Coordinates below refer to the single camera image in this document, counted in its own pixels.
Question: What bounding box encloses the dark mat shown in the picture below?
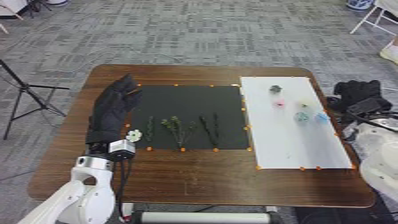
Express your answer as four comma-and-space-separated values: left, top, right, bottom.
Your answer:
127, 85, 252, 151

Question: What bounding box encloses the black tripod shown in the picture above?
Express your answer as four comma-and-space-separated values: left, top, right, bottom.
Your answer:
0, 59, 71, 141

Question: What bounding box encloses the white chair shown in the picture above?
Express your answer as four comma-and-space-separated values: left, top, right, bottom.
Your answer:
348, 0, 398, 36

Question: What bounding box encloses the yellow flower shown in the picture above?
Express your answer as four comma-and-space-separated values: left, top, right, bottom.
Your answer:
296, 97, 316, 109

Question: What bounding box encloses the white sheet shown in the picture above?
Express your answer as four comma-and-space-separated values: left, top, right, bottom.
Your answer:
238, 76, 355, 170

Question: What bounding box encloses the dark green sprig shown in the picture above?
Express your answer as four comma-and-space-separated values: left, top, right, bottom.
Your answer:
211, 112, 222, 143
197, 115, 218, 148

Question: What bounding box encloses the pale grey bar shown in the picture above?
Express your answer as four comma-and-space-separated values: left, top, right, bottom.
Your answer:
138, 211, 273, 224

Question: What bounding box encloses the teal flower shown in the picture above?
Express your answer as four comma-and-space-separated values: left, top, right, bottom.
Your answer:
293, 111, 310, 123

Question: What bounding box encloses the white flower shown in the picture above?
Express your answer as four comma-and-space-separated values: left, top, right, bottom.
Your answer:
124, 129, 145, 142

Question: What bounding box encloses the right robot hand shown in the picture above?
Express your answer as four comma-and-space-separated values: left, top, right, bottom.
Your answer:
326, 79, 387, 113

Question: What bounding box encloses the thin green sprig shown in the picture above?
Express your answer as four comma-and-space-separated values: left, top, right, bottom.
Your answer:
143, 115, 156, 143

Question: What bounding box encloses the bushy green sprig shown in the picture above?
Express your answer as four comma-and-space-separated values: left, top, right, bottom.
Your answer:
159, 115, 197, 150

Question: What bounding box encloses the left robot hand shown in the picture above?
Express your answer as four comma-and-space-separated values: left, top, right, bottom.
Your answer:
83, 73, 143, 146

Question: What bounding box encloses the blue and white vase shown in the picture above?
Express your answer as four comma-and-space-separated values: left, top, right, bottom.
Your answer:
344, 0, 376, 11

